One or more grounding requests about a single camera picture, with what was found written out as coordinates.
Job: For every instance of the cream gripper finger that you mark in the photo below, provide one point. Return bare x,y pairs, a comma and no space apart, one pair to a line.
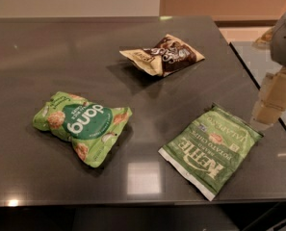
271,103

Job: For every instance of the brown chip bag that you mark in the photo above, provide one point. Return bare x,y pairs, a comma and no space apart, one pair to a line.
169,55

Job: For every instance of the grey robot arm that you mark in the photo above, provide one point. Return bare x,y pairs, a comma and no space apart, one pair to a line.
278,41

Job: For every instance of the green jalapeno Kettle chip bag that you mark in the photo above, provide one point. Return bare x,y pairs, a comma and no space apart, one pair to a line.
210,149

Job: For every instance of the green Dang rice chips bag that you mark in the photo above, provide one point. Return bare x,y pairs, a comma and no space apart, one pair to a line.
91,128

